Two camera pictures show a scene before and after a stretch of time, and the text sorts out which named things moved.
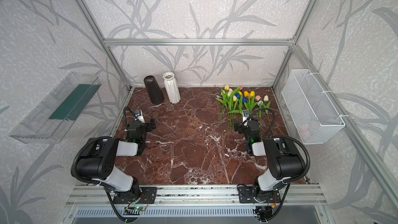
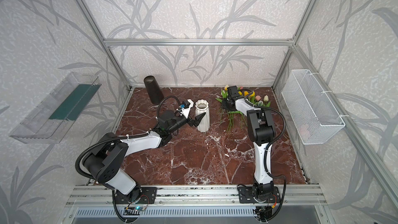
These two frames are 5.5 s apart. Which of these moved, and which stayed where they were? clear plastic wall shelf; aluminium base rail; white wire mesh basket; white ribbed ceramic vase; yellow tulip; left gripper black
Moved: left gripper black; white ribbed ceramic vase
Stayed: yellow tulip; aluminium base rail; clear plastic wall shelf; white wire mesh basket
